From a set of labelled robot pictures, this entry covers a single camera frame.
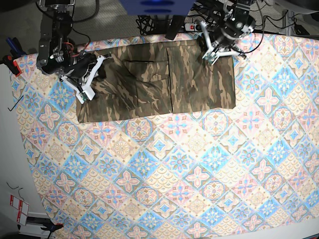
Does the white power strip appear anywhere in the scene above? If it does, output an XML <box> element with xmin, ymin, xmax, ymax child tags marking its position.
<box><xmin>184</xmin><ymin>23</ymin><xmax>202</xmax><ymax>32</ymax></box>

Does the camouflage T-shirt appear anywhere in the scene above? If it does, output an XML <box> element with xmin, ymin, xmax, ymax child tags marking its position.
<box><xmin>76</xmin><ymin>39</ymin><xmax>236</xmax><ymax>123</ymax></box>

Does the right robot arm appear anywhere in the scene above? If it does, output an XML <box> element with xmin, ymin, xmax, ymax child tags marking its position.
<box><xmin>36</xmin><ymin>0</ymin><xmax>111</xmax><ymax>104</ymax></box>

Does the blue clamp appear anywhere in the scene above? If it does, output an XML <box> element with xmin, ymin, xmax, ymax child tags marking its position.
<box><xmin>6</xmin><ymin>37</ymin><xmax>26</xmax><ymax>58</ymax></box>
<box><xmin>40</xmin><ymin>223</ymin><xmax>64</xmax><ymax>233</ymax></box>

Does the blue clamp upper left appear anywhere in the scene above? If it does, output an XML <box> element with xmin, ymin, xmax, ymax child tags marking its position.
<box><xmin>6</xmin><ymin>37</ymin><xmax>26</xmax><ymax>58</ymax></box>

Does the blue clamp lower left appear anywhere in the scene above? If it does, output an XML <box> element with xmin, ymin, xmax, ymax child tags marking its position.
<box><xmin>40</xmin><ymin>223</ymin><xmax>64</xmax><ymax>233</ymax></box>

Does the patterned tile tablecloth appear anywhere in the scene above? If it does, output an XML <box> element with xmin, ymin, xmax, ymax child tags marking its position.
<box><xmin>10</xmin><ymin>35</ymin><xmax>319</xmax><ymax>239</ymax></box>

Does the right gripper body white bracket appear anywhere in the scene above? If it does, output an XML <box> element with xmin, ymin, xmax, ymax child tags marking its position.
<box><xmin>60</xmin><ymin>53</ymin><xmax>112</xmax><ymax>104</ymax></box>

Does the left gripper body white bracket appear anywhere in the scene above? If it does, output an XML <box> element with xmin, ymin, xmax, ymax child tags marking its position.
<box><xmin>199</xmin><ymin>21</ymin><xmax>247</xmax><ymax>65</ymax></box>

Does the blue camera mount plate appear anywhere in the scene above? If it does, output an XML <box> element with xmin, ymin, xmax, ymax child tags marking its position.
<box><xmin>120</xmin><ymin>0</ymin><xmax>195</xmax><ymax>15</ymax></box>

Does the black hex key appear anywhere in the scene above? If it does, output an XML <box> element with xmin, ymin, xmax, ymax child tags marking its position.
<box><xmin>7</xmin><ymin>95</ymin><xmax>24</xmax><ymax>112</ymax></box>

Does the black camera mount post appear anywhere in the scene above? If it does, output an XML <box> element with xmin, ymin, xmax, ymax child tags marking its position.
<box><xmin>165</xmin><ymin>15</ymin><xmax>185</xmax><ymax>40</ymax></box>

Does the red black clamp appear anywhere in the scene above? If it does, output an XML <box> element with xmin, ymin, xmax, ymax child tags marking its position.
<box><xmin>2</xmin><ymin>55</ymin><xmax>21</xmax><ymax>77</ymax></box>

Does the red white label tag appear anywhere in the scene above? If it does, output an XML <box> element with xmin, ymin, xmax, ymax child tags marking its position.
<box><xmin>10</xmin><ymin>195</ymin><xmax>29</xmax><ymax>226</ymax></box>

